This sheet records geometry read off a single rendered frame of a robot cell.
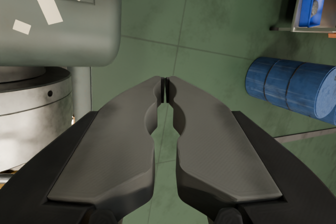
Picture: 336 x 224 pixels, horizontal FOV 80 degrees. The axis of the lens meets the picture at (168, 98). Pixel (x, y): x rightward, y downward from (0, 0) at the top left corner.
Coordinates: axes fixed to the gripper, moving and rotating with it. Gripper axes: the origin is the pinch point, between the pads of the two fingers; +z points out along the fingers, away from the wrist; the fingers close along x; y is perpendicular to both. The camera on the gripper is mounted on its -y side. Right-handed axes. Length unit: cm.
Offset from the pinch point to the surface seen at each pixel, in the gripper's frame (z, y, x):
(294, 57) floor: 259, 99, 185
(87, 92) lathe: 76, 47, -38
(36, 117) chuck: 15.4, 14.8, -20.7
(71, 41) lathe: 17.6, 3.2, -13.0
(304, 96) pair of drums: 148, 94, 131
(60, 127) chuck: 18.9, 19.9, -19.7
